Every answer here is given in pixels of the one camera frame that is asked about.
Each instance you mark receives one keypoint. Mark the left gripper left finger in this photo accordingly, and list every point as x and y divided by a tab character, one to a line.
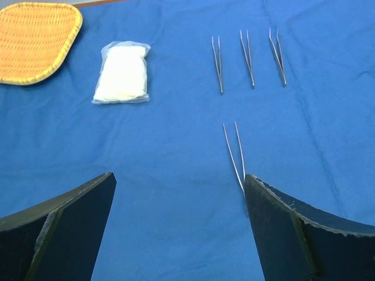
58	239

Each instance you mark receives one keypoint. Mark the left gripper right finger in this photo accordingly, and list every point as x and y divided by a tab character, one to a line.
296	241

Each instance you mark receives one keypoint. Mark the blue surgical drape cloth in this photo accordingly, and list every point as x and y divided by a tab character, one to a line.
178	212

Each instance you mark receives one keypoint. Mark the white gauze pad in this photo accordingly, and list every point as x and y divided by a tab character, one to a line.
123	74

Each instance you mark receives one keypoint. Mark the orange square woven mat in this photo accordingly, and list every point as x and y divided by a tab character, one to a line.
35	40

